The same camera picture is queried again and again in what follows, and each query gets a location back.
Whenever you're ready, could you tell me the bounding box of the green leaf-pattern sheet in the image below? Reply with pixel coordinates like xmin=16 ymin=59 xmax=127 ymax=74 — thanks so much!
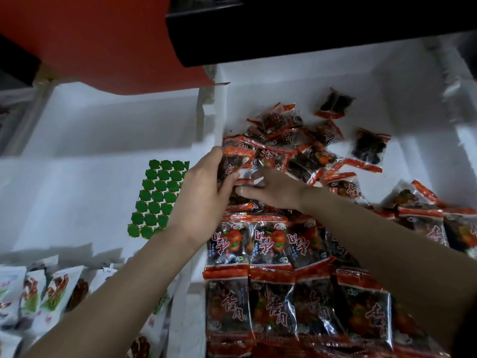
xmin=127 ymin=159 xmax=191 ymax=240

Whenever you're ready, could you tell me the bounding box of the person's left forearm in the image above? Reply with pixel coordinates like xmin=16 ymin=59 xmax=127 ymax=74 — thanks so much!
xmin=22 ymin=231 xmax=198 ymax=358

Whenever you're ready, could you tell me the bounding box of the person's right forearm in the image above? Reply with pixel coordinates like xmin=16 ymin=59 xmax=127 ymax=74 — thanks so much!
xmin=294 ymin=186 xmax=477 ymax=348

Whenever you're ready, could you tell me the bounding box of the pile of dark red packets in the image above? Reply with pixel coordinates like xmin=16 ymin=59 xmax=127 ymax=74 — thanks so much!
xmin=201 ymin=87 xmax=477 ymax=358

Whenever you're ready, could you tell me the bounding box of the red scalloped sign yellow lettering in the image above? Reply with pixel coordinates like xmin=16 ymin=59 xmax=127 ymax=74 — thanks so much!
xmin=0 ymin=0 xmax=217 ymax=96

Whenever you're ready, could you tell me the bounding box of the person's left hand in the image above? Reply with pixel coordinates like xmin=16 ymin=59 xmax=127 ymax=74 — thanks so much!
xmin=165 ymin=146 xmax=241 ymax=252

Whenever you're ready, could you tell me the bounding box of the person's right hand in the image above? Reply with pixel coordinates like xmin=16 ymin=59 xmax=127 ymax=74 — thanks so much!
xmin=235 ymin=168 xmax=314 ymax=215

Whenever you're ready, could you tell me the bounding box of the black metal guard rail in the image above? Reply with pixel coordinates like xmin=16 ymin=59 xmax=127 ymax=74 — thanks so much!
xmin=0 ymin=33 xmax=42 ymax=88
xmin=165 ymin=0 xmax=477 ymax=68

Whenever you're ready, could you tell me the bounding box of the pile of white printed packets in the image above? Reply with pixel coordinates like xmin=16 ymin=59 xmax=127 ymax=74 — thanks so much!
xmin=0 ymin=253 xmax=168 ymax=358

